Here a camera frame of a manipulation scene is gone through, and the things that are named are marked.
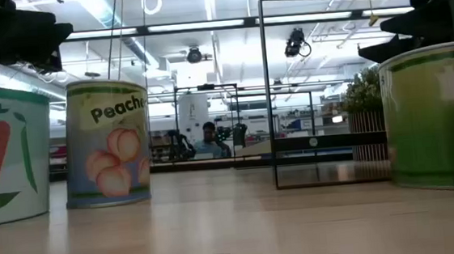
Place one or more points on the white vegetable print can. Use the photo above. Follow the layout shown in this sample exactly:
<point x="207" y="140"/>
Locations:
<point x="10" y="160"/>

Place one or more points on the black background robot arm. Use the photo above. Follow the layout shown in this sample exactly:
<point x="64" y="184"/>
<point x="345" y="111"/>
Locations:
<point x="179" y="145"/>
<point x="237" y="134"/>

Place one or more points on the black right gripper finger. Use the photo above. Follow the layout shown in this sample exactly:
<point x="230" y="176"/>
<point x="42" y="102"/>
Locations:
<point x="399" y="46"/>
<point x="421" y="22"/>

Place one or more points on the black background frame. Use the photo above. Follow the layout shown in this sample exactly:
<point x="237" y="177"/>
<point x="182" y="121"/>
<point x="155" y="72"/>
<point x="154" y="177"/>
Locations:
<point x="205" y="87"/>
<point x="313" y="120"/>

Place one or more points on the person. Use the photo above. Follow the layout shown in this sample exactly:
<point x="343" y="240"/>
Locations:
<point x="211" y="147"/>

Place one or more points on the green oranges label can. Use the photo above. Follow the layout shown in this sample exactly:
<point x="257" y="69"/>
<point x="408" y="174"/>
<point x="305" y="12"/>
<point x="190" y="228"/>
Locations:
<point x="422" y="128"/>

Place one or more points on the yellow hanging hook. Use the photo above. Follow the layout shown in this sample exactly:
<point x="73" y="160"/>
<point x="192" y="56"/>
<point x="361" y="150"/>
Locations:
<point x="373" y="20"/>

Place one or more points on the potted plant slatted pot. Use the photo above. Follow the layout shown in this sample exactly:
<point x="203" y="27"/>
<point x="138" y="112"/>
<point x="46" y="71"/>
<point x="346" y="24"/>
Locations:
<point x="364" y="92"/>

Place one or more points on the peaches label can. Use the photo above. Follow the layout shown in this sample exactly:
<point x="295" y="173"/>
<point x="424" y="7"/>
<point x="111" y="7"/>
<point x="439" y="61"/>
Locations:
<point x="108" y="160"/>

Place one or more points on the black metal shelf frame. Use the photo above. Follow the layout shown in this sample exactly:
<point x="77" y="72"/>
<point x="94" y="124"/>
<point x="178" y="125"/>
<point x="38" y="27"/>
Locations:
<point x="333" y="141"/>

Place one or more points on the round black ceiling camera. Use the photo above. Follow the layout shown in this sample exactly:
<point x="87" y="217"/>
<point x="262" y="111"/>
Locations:
<point x="194" y="55"/>

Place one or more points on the black overhead frame bar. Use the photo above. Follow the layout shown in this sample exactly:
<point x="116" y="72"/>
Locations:
<point x="249" y="21"/>

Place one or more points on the black camera on mount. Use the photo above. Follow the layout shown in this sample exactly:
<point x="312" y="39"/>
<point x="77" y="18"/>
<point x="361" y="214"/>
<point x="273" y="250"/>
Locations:
<point x="294" y="42"/>

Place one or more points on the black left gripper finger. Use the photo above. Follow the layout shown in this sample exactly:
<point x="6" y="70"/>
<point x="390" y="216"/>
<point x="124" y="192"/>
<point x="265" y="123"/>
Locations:
<point x="42" y="50"/>
<point x="44" y="25"/>

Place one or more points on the red storage bins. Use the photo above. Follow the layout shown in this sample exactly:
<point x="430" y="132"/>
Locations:
<point x="58" y="153"/>

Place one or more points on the black ceiling disc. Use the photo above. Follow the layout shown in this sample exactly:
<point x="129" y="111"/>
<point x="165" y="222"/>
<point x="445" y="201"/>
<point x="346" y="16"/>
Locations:
<point x="92" y="74"/>

